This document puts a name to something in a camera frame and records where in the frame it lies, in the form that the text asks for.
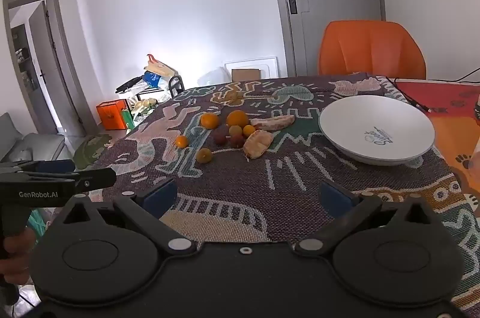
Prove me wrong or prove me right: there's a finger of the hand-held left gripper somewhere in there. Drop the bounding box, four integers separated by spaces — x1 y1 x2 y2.
74 167 117 192
0 159 76 174

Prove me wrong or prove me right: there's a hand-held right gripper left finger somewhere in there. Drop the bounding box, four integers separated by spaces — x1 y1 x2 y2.
60 178 196 258

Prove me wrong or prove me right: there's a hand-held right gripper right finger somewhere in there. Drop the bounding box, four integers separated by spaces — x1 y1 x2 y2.
295 179 440 259

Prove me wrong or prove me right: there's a white plate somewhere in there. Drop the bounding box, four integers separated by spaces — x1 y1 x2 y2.
318 95 436 166

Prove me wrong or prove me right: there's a medium orange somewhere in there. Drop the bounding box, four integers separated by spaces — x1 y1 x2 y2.
200 112 220 129

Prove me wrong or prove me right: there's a peeled pomelo chunk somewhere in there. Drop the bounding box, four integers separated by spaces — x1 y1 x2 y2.
243 130 274 159

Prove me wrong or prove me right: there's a pomelo wedge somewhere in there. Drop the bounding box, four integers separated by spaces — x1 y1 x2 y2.
250 114 295 131

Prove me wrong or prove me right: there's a large orange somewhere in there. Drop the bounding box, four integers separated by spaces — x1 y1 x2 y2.
226 110 249 127

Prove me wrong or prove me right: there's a person's left hand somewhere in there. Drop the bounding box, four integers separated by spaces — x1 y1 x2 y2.
0 227 37 286

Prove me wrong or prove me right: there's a grey sofa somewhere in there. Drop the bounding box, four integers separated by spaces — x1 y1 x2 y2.
0 112 66 163

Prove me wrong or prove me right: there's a green cushion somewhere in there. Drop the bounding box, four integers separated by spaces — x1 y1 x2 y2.
73 134 114 171

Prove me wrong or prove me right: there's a patterned woven blanket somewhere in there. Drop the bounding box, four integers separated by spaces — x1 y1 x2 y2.
75 73 480 318

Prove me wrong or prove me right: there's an orange box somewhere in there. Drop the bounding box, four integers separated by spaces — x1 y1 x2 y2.
96 100 128 130

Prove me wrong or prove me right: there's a pale plastic bag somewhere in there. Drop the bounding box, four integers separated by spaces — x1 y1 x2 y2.
131 98 156 113

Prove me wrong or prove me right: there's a grey interior door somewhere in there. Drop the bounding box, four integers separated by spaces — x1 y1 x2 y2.
28 0 89 135

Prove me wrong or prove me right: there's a black long case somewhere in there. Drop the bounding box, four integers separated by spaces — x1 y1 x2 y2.
116 76 144 94

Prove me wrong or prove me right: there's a black metal cart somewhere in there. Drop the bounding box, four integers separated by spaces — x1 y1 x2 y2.
169 75 185 98

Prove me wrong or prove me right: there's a brown paper bag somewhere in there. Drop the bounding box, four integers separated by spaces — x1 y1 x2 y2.
144 54 175 77

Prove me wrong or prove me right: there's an orange paw print mat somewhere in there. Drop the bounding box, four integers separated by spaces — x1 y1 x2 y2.
390 78 480 199

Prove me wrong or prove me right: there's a cardboard box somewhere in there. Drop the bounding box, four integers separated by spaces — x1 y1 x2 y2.
231 68 261 82

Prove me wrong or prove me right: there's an orange chair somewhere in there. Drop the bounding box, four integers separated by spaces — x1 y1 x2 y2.
318 20 427 79

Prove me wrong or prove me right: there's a white foam board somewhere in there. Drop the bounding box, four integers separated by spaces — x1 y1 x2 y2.
223 56 280 82

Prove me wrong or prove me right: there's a wall shelf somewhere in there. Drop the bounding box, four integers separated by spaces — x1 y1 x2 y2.
10 24 39 94

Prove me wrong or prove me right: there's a black cable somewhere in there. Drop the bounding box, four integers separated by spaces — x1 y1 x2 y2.
389 68 480 113

